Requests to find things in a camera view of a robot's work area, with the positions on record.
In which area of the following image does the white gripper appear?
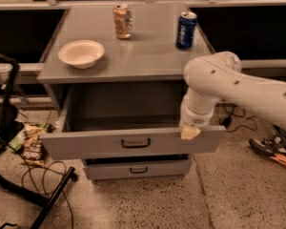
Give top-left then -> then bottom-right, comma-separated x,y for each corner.
180,104 -> 214,140

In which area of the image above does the grey top drawer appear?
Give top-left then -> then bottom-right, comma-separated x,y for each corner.
42,81 -> 225,159

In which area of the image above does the grey drawer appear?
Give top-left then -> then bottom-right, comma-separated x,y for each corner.
42,81 -> 225,159
83,158 -> 192,181

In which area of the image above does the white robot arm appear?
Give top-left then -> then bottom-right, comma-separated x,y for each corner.
180,52 -> 286,131

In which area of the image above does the grey drawer cabinet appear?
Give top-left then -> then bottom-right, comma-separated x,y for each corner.
35,1 -> 221,181

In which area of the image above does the grey bottom drawer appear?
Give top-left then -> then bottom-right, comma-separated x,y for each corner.
83,158 -> 192,181

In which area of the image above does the grey orange sneaker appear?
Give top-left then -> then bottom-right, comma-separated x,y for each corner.
249,136 -> 286,167

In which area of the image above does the blue pepsi can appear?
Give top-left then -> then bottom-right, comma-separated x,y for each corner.
175,11 -> 197,50

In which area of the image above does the white paper bowl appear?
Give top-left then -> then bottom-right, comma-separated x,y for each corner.
57,40 -> 105,70

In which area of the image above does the orange patterned soda can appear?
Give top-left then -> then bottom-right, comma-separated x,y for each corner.
112,4 -> 133,39

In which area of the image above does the brown chip bag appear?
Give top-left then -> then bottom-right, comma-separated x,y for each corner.
22,125 -> 46,167

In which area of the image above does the green snack bag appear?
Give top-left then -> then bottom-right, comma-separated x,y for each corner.
9,130 -> 26,153

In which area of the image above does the black metal stand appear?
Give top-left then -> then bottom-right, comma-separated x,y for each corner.
0,52 -> 77,229

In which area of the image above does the black power adapter cable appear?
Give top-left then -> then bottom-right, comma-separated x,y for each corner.
218,102 -> 259,134

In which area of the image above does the black floor cable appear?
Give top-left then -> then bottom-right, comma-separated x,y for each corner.
5,143 -> 75,229

